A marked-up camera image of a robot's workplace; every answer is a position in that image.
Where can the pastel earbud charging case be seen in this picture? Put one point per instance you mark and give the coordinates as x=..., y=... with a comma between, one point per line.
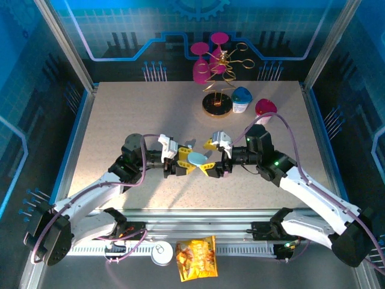
x=197, y=158

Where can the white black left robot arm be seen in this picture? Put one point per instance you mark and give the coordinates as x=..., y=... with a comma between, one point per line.
x=90, y=195

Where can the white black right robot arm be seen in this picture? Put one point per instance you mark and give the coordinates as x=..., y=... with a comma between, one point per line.
x=316, y=192

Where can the white cup pink lid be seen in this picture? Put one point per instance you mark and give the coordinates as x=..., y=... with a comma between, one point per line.
x=264, y=105

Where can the white cup blue lid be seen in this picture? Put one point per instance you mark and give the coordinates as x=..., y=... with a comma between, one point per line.
x=241, y=96

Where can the pink wine glass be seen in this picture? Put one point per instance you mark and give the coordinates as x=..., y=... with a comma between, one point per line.
x=218, y=38
x=200, y=73

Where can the silver tin can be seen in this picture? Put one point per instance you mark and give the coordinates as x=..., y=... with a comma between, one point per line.
x=162, y=254

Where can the yellow snack bag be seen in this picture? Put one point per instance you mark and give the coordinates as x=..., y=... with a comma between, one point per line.
x=197, y=259

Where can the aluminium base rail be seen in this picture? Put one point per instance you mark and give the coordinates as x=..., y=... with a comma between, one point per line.
x=195, y=222

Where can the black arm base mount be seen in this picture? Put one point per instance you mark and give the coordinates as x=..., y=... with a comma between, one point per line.
x=260, y=230
x=136, y=227

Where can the aluminium frame post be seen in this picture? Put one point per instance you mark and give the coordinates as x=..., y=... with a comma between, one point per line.
x=330, y=45
x=67, y=45

